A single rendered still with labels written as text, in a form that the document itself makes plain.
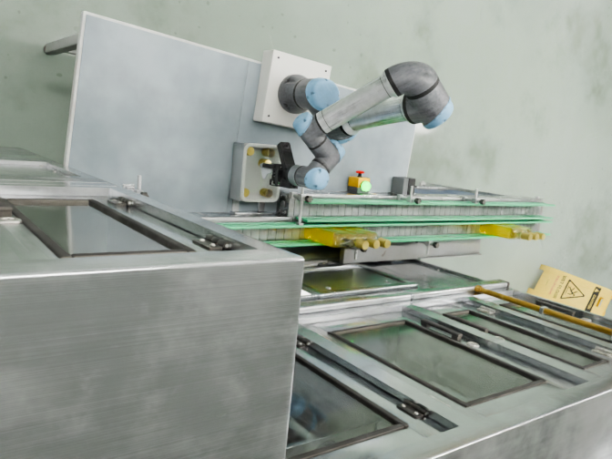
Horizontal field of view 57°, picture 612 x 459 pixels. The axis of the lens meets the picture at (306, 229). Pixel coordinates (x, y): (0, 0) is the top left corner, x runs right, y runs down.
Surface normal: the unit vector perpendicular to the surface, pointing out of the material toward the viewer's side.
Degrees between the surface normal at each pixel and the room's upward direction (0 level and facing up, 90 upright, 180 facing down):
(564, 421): 0
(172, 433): 0
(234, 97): 0
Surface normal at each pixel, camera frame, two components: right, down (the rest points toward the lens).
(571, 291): -0.46, -0.44
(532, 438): 0.59, 0.18
